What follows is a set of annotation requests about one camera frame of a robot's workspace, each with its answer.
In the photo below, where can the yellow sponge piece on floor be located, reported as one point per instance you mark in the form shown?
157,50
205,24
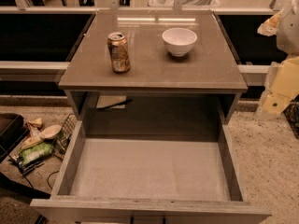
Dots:
37,123

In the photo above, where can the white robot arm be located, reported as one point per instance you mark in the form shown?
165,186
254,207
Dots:
287,36

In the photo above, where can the beige bowl on floor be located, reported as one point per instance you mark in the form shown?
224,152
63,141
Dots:
50,132

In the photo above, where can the black wire basket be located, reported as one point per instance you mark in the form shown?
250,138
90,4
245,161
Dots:
292,116
63,138

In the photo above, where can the black wire basket left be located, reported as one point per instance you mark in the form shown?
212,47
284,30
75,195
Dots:
63,138

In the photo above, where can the green snack bag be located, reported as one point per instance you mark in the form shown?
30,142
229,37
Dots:
34,153

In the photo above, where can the orange soda can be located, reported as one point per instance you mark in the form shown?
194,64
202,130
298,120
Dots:
118,49

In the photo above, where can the grey cabinet with glossy top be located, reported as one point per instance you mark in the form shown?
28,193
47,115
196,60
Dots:
209,67

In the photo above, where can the open grey top drawer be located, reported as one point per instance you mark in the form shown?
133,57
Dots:
125,181

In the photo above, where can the black bin on floor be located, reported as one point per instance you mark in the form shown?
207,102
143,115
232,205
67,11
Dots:
12,131

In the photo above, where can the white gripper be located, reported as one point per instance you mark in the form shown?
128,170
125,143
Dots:
289,32

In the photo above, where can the white ceramic bowl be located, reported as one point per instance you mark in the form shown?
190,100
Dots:
179,41

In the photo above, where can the black wire basket right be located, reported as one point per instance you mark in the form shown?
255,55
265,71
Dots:
292,116

